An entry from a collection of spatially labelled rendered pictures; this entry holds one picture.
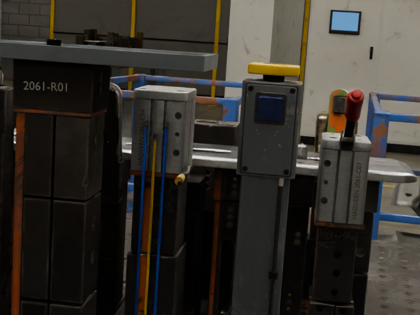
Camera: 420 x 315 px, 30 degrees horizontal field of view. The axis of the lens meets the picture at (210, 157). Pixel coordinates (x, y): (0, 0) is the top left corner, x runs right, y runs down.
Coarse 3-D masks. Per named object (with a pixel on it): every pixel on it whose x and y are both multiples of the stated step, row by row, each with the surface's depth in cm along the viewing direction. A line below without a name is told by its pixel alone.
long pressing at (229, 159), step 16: (128, 144) 133; (208, 144) 137; (128, 160) 123; (192, 160) 121; (208, 160) 121; (224, 160) 121; (304, 160) 126; (384, 160) 132; (368, 176) 118; (384, 176) 118; (400, 176) 118
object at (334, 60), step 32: (320, 0) 881; (352, 0) 875; (384, 0) 869; (416, 0) 862; (320, 32) 886; (352, 32) 877; (384, 32) 873; (416, 32) 867; (320, 64) 891; (352, 64) 885; (384, 64) 878; (416, 64) 872; (320, 96) 896; (416, 128) 881
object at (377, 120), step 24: (384, 96) 403; (408, 96) 401; (384, 120) 291; (408, 120) 290; (384, 144) 292; (408, 192) 346; (384, 216) 296; (408, 216) 295; (384, 240) 385; (408, 240) 371
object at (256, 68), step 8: (248, 64) 91; (256, 64) 91; (264, 64) 91; (272, 64) 92; (280, 64) 94; (288, 64) 96; (248, 72) 91; (256, 72) 91; (264, 72) 91; (272, 72) 91; (280, 72) 91; (288, 72) 91; (296, 72) 90; (264, 80) 93; (272, 80) 93; (280, 80) 93
